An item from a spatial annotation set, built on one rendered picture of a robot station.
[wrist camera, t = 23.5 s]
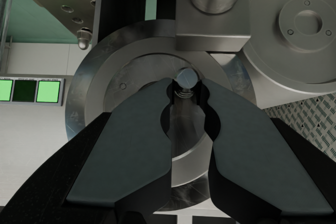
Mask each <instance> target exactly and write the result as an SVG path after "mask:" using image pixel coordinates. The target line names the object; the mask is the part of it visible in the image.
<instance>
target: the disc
mask: <svg viewBox="0 0 336 224"><path fill-rule="evenodd" d="M175 23H176V20H172V19H151V20H145V21H140V22H136V23H133V24H130V25H127V26H125V27H122V28H120V29H118V30H116V31H114V32H113V33H111V34H109V35H108V36H107V37H105V38H104V39H102V40H101V41H100V42H99V43H98V44H97V45H95V46H94V47H93V48H92V49H91V51H90V52H89V53H88V54H87V55H86V56H85V58H84V59H83V60H82V62H81V63H80V65H79V67H78V68H77V70H76V72H75V74H74V76H73V78H72V81H71V83H70V86H69V89H68V93H67V98H66V104H65V129H66V135H67V139H68V141H70V140H71V139H72V138H73V137H74V136H75V135H77V134H78V133H79V132H80V131H81V130H82V129H84V128H85V127H86V124H85V102H86V97H87V92H88V89H89V86H90V84H91V81H92V79H93V77H94V76H95V74H96V72H97V71H98V69H99V68H100V66H101V65H102V64H103V63H104V62H105V61H106V59H108V58H109V57H110V56H111V55H112V54H113V53H114V52H116V51H117V50H119V49H120V48H122V47H124V46H125V45H128V44H130V43H132V42H135V41H137V40H141V39H145V38H151V37H171V38H175ZM206 52H207V53H209V54H210V55H211V56H212V57H213V58H214V59H215V60H216V61H217V62H218V63H219V64H220V66H221V67H222V68H223V70H224V71H225V73H226V75H227V77H228V78H229V81H230V83H231V86H232V89H233V92H234V93H236V94H238V95H240V96H242V97H244V98H245V99H247V100H249V101H250V102H252V103H253V104H254V105H256V106H257V100H256V95H255V91H254V87H253V84H252V81H251V79H250V76H249V74H248V72H247V70H246V68H245V66H244V65H243V63H242V62H241V60H240V59H239V57H238V56H237V55H236V54H235V52H234V51H206ZM209 198H211V197H210V189H209V179H208V172H206V173H205V174H204V175H202V176H200V177H199V178H197V179H195V180H193V181H191V182H189V183H186V184H183V185H180V186H175V187H172V188H171V196H170V199H169V202H168V203H167V204H166V205H165V206H164V207H162V208H160V209H159V210H157V211H156V212H170V211H177V210H182V209H186V208H189V207H192V206H195V205H197V204H200V203H202V202H204V201H206V200H208V199H209Z"/></svg>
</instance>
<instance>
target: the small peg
mask: <svg viewBox="0 0 336 224"><path fill-rule="evenodd" d="M174 80H175V81H174V83H175V89H174V92H175V94H176V95H177V96H178V97H179V98H181V99H188V98H190V97H192V96H193V94H194V93H195V91H196V89H197V87H198V86H199V83H200V82H199V81H200V76H199V74H198V72H197V71H196V70H195V69H193V68H191V67H183V68H180V69H179V70H178V71H177V72H176V74H175V76H174Z"/></svg>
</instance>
